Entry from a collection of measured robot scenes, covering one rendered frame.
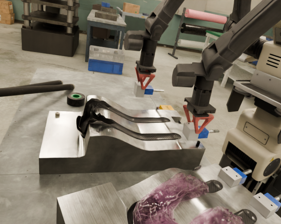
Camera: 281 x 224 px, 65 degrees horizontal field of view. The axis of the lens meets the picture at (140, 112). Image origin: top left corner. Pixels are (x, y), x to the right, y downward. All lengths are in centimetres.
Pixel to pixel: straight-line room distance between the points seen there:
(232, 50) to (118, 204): 46
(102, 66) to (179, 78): 337
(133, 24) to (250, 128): 639
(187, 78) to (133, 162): 30
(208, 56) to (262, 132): 55
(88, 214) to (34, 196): 22
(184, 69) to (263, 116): 56
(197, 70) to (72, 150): 43
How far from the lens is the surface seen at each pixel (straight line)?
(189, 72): 66
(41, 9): 577
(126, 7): 660
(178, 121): 91
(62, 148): 68
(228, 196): 68
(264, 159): 108
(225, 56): 63
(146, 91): 96
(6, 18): 725
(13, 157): 76
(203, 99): 71
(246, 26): 62
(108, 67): 400
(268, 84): 105
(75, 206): 47
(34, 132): 86
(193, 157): 76
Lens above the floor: 128
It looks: 27 degrees down
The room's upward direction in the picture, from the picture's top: 12 degrees clockwise
